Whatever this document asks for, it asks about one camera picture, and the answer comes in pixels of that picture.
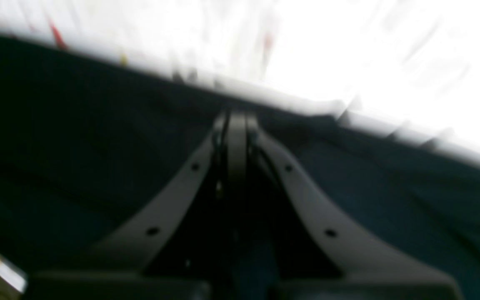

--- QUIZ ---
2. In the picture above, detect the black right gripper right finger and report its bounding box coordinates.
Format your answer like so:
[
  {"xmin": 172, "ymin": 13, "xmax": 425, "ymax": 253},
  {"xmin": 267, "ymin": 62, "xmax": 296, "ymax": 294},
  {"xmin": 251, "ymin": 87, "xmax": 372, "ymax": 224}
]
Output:
[{"xmin": 228, "ymin": 112, "xmax": 461, "ymax": 300}]

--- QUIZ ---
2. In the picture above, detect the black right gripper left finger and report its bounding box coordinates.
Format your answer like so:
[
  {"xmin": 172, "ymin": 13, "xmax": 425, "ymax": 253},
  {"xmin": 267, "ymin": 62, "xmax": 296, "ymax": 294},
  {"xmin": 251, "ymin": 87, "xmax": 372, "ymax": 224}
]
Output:
[{"xmin": 28, "ymin": 113, "xmax": 229, "ymax": 300}]

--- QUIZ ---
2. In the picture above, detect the black t-shirt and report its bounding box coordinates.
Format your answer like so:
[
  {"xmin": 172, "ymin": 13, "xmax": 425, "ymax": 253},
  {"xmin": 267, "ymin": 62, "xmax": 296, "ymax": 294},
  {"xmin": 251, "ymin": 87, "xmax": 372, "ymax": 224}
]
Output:
[{"xmin": 0, "ymin": 37, "xmax": 480, "ymax": 300}]

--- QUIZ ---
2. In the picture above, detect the terrazzo pattern table cloth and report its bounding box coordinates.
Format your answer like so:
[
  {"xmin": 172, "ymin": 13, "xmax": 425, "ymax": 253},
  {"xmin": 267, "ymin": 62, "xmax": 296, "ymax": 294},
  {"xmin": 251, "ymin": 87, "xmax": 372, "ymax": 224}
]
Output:
[{"xmin": 0, "ymin": 0, "xmax": 480, "ymax": 167}]

